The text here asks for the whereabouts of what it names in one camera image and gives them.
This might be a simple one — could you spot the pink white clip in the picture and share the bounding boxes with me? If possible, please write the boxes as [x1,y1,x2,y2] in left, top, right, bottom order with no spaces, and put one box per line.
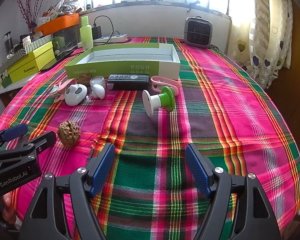
[150,75,179,96]

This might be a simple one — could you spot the light green plastic bottle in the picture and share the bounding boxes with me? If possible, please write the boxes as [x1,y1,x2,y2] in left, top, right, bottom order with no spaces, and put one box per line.
[79,16,93,50]

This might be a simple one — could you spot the black smartphone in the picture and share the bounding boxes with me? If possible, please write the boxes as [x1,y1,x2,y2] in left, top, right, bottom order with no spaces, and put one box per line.
[40,49,75,72]

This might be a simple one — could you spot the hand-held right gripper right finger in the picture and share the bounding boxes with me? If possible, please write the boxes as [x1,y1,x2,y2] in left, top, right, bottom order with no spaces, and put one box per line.
[185,144,282,240]

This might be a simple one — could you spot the white panda figure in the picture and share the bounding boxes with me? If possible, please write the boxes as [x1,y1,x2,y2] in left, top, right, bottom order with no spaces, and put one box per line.
[64,84,88,106]

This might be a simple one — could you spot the dark glass jar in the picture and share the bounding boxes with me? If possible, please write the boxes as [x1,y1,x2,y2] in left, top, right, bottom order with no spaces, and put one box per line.
[3,31,13,54]

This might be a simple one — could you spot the pink green plaid blanket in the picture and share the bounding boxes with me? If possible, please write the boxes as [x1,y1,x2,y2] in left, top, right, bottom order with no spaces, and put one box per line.
[0,36,300,240]

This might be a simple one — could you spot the black window handle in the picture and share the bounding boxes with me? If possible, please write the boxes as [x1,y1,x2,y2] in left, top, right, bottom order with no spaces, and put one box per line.
[187,0,202,13]

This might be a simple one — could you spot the black charger plug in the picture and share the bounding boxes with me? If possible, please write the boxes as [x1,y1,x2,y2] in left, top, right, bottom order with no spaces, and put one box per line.
[92,25,103,39]

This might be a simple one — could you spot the brown walnut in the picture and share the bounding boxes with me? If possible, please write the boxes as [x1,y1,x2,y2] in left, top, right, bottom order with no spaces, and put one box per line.
[57,120,80,146]

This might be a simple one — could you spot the green white spool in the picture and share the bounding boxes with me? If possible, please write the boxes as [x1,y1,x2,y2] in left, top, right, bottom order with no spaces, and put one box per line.
[142,86,177,117]

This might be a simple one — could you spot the grey space heater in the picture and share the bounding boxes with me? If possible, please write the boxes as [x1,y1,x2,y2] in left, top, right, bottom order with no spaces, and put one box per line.
[184,16,212,49]

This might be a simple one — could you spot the green white cardboard box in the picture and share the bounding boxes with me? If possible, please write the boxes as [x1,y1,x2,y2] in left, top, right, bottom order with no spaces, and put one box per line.
[65,43,180,80]

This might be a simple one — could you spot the pink flower branches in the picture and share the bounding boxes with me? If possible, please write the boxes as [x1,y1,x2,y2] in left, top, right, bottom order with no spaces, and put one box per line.
[15,0,53,34]

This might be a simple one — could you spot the small dark green box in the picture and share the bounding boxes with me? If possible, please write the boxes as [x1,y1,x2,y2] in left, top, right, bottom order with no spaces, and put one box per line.
[0,71,13,89]

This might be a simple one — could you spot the black handheld device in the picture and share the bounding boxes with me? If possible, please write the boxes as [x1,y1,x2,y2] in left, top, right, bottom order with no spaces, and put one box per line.
[107,74,149,91]

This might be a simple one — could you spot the orange plastic tray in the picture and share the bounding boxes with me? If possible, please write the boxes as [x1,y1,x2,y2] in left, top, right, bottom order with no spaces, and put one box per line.
[34,13,80,36]

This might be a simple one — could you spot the black charger cable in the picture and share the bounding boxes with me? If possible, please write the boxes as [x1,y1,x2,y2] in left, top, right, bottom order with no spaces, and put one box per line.
[93,15,115,41]

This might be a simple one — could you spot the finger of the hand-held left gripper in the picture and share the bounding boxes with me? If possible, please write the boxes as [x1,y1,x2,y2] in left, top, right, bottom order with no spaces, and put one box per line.
[0,131,57,162]
[0,123,29,152]

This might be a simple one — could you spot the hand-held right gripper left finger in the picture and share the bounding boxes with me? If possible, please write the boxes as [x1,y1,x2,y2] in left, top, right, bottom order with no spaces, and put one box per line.
[20,142,115,240]

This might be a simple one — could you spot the glass tank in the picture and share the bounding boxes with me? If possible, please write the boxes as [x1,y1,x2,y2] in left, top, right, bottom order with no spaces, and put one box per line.
[52,26,81,52]

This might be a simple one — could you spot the person's left hand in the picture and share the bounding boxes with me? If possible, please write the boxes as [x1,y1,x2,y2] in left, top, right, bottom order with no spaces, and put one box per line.
[1,194,17,222]

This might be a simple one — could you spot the yellow green shoebox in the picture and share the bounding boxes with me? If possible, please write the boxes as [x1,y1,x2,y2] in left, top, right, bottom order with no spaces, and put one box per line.
[7,41,54,83]

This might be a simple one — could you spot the heart print curtain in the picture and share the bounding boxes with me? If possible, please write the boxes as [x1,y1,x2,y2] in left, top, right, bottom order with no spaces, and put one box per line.
[229,0,294,89]

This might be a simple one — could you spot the white blue power strip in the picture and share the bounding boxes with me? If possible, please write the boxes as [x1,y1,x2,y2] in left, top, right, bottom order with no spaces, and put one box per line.
[93,34,128,43]

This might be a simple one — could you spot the white gloves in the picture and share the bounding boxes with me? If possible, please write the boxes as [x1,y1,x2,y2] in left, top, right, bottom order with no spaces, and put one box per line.
[54,0,82,15]

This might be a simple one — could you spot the white candle cup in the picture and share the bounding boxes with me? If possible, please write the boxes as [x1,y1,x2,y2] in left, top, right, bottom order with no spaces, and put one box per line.
[89,76,106,87]

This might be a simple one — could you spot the plain pink clip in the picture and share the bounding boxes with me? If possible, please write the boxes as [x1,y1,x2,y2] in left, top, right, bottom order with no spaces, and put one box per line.
[58,79,77,90]

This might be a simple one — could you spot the grey white striped box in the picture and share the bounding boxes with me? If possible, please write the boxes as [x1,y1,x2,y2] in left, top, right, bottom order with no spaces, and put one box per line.
[6,34,54,60]

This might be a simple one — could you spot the white mushroom-shaped knob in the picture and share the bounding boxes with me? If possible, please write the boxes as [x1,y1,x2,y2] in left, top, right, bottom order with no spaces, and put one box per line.
[91,84,107,99]

